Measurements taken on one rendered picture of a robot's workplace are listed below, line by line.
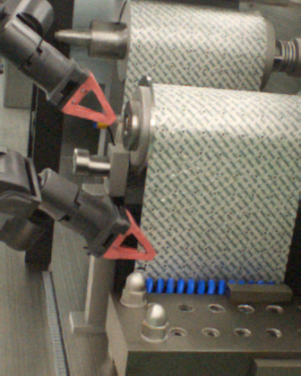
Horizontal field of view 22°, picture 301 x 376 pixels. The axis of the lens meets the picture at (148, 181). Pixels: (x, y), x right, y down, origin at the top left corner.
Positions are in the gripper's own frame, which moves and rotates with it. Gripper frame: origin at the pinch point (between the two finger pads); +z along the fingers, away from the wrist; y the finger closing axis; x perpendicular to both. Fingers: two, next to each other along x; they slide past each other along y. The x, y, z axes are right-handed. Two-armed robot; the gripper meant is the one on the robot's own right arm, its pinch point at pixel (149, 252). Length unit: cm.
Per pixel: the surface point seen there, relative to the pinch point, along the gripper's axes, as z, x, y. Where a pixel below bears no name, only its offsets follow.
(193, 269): 7.3, 1.6, 0.3
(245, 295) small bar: 13.3, 3.6, 6.4
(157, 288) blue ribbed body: 2.9, -3.0, 3.5
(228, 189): 3.9, 14.4, 0.2
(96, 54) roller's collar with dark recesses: -17.3, 17.4, -29.0
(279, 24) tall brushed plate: 12, 41, -42
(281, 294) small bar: 18.0, 6.8, 6.4
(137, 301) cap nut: -0.8, -4.5, 8.4
